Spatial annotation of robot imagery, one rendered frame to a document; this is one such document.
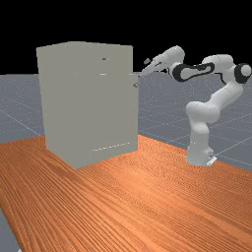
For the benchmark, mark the pale grey gripper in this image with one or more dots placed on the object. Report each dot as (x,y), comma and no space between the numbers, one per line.
(155,67)

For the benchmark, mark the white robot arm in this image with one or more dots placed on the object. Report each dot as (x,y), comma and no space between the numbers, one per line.
(200,113)

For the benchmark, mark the pale grey cabinet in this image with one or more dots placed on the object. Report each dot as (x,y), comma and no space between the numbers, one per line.
(85,108)

